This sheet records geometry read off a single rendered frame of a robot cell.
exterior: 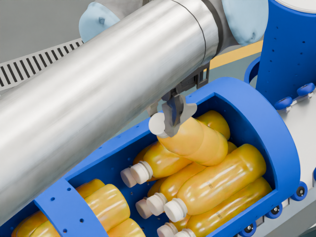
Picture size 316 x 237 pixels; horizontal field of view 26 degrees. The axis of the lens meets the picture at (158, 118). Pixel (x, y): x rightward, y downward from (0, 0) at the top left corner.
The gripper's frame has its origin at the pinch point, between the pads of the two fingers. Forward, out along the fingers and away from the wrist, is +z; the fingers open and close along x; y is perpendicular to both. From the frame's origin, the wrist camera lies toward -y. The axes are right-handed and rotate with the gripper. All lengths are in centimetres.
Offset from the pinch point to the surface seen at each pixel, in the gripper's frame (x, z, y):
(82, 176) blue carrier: 13.7, 22.6, -8.8
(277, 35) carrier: 31, 38, 64
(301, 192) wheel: -10.9, 34.2, 30.4
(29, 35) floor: 166, 129, 50
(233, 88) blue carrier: 4.1, 8.0, 20.9
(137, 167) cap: 5.7, 17.5, -0.9
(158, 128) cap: -0.7, -0.2, -0.8
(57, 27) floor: 163, 129, 63
